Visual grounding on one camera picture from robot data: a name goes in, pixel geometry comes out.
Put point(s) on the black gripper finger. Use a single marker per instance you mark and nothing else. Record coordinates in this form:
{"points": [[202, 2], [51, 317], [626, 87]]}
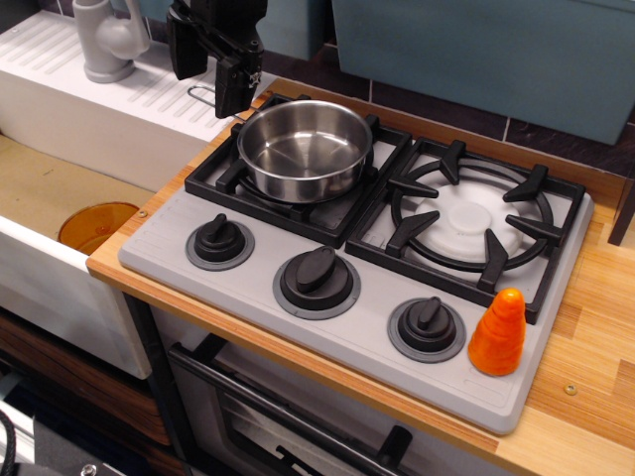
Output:
{"points": [[188, 56], [235, 86]]}

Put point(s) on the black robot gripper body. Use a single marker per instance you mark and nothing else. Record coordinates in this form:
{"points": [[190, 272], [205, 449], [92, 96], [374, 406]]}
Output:
{"points": [[227, 28]]}

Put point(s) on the stainless steel pan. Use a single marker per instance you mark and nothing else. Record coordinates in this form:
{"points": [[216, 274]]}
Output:
{"points": [[305, 150]]}

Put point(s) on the grey toy faucet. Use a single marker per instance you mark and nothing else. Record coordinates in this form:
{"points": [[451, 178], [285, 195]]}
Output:
{"points": [[109, 44]]}

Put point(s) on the black left burner grate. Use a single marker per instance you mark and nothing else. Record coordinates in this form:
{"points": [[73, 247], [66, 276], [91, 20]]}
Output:
{"points": [[222, 179]]}

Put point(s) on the black burner grate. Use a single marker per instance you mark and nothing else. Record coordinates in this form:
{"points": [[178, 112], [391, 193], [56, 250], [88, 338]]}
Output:
{"points": [[222, 179], [553, 214]]}

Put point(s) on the white toy sink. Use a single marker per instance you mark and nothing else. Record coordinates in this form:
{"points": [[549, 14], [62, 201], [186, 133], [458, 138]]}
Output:
{"points": [[68, 143]]}

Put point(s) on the black left stove knob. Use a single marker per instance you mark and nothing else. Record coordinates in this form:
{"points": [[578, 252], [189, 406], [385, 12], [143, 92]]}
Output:
{"points": [[220, 244]]}

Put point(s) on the black stove knob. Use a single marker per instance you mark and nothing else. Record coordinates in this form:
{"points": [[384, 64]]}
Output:
{"points": [[426, 330], [317, 285], [220, 244]]}

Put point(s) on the black middle stove knob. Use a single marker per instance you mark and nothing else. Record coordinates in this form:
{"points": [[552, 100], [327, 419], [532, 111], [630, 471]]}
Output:
{"points": [[317, 285]]}

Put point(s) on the white burner disc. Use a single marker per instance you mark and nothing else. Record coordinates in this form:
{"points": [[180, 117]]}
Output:
{"points": [[466, 211]]}

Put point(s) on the black right burner grate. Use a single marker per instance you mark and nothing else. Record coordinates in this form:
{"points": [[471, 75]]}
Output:
{"points": [[553, 214]]}

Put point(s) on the grey toy stove top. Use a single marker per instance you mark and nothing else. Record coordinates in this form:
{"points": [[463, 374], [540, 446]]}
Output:
{"points": [[357, 338]]}

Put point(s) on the black right stove knob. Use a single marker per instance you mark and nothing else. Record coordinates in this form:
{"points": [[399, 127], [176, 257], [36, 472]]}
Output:
{"points": [[426, 330]]}

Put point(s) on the teal box right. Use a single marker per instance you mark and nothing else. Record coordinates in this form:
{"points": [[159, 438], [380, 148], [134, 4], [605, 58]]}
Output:
{"points": [[563, 65]]}

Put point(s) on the toy oven door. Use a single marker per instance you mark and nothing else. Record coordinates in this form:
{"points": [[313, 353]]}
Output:
{"points": [[272, 421]]}

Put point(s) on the orange toy carrot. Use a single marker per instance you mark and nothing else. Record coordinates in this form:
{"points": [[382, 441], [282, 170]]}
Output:
{"points": [[496, 345]]}

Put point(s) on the brass screw right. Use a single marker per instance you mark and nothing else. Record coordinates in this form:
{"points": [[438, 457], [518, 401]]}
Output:
{"points": [[570, 389]]}

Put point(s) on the black oven door handle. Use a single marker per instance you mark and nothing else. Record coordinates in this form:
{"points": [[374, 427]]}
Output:
{"points": [[201, 364]]}

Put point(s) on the dark wooden post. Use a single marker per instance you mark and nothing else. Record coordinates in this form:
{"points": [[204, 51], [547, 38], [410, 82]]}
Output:
{"points": [[623, 214]]}

